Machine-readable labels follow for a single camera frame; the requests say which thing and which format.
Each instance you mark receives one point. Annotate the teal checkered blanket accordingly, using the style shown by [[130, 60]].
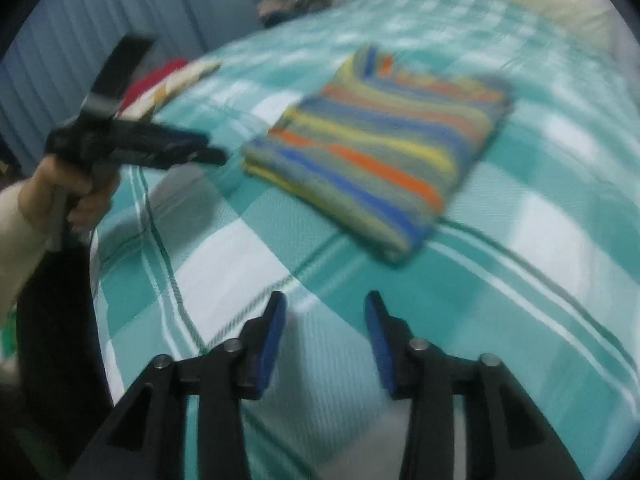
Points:
[[500, 260]]

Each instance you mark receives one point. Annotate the person's dark clothing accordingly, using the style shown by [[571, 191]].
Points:
[[60, 340]]

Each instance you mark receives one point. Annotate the folded cream and red cloth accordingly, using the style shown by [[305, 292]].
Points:
[[160, 85]]

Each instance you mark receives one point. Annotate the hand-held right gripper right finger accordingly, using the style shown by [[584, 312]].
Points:
[[377, 340]]

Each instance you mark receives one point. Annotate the blue curtain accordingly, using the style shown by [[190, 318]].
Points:
[[100, 25]]

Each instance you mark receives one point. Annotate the person's left hand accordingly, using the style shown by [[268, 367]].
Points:
[[85, 195]]

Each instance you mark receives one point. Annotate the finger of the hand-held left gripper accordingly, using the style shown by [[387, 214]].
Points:
[[200, 156], [180, 136]]

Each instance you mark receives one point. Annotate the person's left forearm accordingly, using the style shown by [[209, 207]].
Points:
[[20, 250]]

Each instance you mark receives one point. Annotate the striped knit sweater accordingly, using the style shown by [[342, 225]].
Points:
[[380, 150]]

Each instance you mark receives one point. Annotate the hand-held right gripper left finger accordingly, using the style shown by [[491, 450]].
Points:
[[270, 340]]

